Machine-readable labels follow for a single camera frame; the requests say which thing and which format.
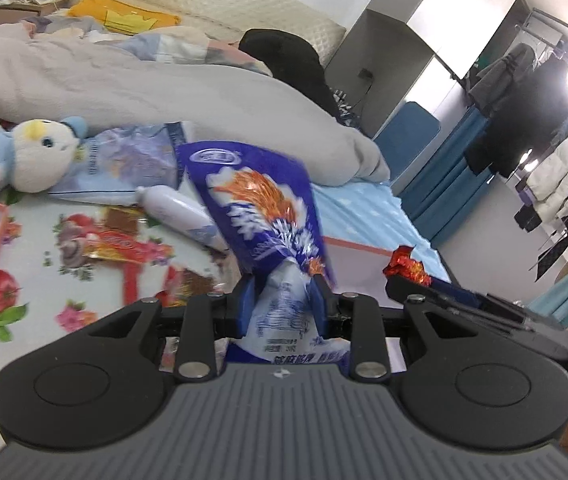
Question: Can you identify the light blue bedsheet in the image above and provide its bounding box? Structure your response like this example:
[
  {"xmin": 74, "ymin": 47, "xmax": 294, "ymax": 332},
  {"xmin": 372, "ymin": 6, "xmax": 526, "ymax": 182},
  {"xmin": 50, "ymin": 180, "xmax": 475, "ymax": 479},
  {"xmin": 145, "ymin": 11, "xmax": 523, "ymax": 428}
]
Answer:
[{"xmin": 312, "ymin": 182, "xmax": 450, "ymax": 282}]

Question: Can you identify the yellow pillow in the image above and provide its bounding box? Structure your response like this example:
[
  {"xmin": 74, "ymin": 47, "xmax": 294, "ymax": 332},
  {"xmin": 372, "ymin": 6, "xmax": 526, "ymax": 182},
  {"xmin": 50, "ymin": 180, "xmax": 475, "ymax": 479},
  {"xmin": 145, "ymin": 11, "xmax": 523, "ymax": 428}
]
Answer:
[{"xmin": 67, "ymin": 0, "xmax": 181, "ymax": 36}]

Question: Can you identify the white spray bottle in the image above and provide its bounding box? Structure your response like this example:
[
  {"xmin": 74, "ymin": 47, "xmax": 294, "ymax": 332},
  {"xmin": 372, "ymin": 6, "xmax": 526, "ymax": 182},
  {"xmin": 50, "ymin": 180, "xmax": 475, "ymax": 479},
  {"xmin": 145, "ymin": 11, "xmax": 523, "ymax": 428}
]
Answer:
[{"xmin": 135, "ymin": 185, "xmax": 229, "ymax": 252}]

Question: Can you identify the pink deep cardboard box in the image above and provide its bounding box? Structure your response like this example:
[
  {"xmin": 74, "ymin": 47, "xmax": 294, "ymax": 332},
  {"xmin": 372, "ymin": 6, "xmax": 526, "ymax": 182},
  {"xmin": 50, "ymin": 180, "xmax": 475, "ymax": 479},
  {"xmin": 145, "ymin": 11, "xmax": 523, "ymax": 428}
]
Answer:
[{"xmin": 324, "ymin": 236, "xmax": 402, "ymax": 309}]

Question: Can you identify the red foil candy wrapper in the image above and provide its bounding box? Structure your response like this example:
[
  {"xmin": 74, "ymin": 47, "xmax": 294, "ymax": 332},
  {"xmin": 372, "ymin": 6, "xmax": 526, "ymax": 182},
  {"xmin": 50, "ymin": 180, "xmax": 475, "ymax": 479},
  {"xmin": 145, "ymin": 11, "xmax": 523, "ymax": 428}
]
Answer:
[{"xmin": 383, "ymin": 245, "xmax": 432, "ymax": 287}]

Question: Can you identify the grey blanket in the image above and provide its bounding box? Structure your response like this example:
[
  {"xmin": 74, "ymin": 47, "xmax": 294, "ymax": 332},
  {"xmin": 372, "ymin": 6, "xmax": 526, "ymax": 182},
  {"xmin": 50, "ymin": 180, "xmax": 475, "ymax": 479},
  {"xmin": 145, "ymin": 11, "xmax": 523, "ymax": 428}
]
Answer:
[{"xmin": 0, "ymin": 34, "xmax": 390, "ymax": 186}]

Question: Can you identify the blue white oat snack bag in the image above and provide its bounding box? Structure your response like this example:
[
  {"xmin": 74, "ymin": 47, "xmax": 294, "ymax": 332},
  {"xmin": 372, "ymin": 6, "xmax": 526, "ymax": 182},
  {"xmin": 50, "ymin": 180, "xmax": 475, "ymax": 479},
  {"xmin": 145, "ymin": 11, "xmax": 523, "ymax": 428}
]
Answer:
[{"xmin": 179, "ymin": 141, "xmax": 350, "ymax": 364}]

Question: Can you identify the blue chair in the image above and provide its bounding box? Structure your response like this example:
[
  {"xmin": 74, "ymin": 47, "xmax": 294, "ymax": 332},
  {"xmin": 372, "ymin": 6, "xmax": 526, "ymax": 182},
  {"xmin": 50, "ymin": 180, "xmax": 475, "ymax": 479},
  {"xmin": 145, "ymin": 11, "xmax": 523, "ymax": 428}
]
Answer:
[{"xmin": 374, "ymin": 102, "xmax": 441, "ymax": 181}]

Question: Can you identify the small red spicy strip pack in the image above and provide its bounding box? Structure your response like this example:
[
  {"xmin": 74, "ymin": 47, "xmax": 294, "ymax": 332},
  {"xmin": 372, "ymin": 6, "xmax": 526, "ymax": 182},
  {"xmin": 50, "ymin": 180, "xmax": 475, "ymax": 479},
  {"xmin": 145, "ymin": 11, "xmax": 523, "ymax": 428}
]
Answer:
[{"xmin": 156, "ymin": 266, "xmax": 217, "ymax": 308}]

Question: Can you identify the black garment on bed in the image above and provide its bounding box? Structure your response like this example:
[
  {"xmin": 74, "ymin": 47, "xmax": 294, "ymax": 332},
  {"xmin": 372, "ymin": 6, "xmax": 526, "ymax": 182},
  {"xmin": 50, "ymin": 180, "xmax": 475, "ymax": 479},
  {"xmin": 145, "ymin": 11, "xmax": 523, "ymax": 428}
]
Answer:
[{"xmin": 238, "ymin": 28, "xmax": 339, "ymax": 118}]

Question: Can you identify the light blue floral pouch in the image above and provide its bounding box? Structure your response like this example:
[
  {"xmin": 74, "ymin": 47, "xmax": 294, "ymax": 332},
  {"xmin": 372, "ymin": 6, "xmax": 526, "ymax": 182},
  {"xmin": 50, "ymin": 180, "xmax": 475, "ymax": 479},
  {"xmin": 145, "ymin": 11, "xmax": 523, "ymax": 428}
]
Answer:
[{"xmin": 48, "ymin": 122, "xmax": 192, "ymax": 205}]

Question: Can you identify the hanging clothes rack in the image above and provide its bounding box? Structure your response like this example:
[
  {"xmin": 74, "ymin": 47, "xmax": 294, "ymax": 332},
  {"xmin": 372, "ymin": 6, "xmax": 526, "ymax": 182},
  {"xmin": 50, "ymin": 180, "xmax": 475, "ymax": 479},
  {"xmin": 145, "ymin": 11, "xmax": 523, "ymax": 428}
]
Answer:
[{"xmin": 463, "ymin": 6, "xmax": 568, "ymax": 281}]

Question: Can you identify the red yellow snack strip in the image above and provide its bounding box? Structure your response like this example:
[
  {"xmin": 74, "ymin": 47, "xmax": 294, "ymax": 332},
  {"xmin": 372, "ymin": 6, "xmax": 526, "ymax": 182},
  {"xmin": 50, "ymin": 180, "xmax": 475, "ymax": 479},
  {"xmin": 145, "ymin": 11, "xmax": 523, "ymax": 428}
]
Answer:
[{"xmin": 82, "ymin": 206, "xmax": 174, "ymax": 266}]

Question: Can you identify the white blue plush duck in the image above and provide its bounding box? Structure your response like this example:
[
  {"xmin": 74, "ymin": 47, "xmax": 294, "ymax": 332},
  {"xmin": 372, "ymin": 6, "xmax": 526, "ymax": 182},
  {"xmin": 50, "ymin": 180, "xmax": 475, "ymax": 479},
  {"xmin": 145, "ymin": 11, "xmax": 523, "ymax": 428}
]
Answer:
[{"xmin": 0, "ymin": 117, "xmax": 88, "ymax": 194}]

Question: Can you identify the blue curtain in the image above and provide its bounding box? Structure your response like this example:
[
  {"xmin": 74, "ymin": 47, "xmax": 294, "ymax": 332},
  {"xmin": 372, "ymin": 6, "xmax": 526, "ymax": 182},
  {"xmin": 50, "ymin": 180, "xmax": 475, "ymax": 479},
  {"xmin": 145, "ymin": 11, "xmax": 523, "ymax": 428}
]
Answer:
[{"xmin": 399, "ymin": 106, "xmax": 493, "ymax": 247}]

